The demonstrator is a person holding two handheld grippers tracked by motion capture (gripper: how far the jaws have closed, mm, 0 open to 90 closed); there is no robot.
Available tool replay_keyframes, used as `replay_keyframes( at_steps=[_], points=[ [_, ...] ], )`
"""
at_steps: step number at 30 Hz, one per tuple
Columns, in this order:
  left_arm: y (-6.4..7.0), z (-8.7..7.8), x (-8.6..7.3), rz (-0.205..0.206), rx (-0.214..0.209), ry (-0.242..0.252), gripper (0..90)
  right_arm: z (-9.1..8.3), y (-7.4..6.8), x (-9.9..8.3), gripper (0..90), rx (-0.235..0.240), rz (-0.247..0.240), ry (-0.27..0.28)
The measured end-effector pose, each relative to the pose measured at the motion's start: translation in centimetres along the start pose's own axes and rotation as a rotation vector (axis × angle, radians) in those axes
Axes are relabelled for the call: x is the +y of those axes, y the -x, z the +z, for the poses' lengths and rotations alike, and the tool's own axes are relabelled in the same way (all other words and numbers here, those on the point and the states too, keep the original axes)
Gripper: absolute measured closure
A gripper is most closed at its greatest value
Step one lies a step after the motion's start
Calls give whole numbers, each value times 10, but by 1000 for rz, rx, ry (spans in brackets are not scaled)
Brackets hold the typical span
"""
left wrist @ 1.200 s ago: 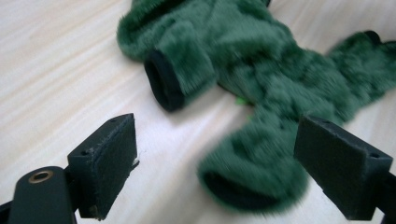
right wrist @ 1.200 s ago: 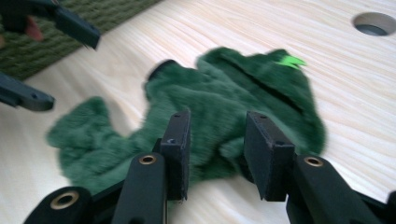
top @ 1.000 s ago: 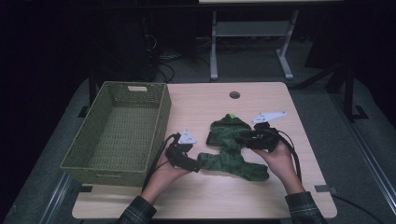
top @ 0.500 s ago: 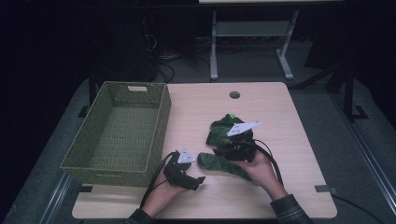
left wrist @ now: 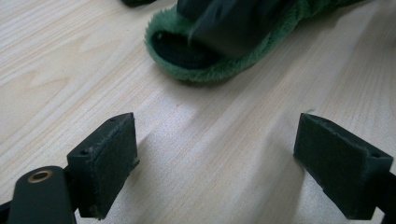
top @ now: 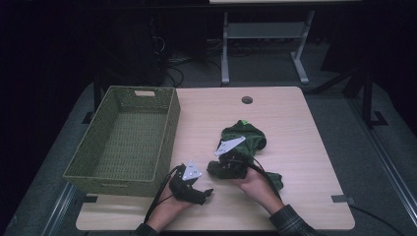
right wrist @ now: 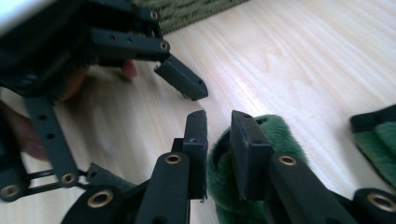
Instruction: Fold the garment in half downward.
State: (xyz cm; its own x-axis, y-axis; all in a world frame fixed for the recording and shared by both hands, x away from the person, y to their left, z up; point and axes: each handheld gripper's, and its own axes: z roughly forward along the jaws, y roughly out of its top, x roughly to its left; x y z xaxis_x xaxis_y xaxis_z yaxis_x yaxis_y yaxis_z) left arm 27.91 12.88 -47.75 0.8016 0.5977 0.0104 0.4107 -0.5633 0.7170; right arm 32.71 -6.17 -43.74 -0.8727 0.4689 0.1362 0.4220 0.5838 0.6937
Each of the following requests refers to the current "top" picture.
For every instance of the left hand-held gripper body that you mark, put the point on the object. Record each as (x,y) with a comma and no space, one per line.
(187,183)

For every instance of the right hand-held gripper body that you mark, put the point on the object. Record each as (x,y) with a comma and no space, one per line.
(232,162)

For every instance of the green cloth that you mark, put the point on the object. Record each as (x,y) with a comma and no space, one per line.
(249,137)

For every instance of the green woven basket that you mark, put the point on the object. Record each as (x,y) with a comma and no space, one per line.
(128,144)

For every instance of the person's left hand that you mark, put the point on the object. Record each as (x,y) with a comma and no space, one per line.
(172,211)

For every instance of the person's right hand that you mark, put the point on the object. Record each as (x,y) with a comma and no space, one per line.
(259,187)

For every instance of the grey tape piece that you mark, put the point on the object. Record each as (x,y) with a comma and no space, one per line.
(342,198)

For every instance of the dark cabinet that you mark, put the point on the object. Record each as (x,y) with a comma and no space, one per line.
(137,49)

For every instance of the black metal stand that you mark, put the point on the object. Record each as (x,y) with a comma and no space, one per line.
(367,95)

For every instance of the metal floor rail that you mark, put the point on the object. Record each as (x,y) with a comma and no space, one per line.
(387,164)
(59,209)

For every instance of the grey metal table frame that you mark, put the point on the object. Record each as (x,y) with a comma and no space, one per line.
(265,31)

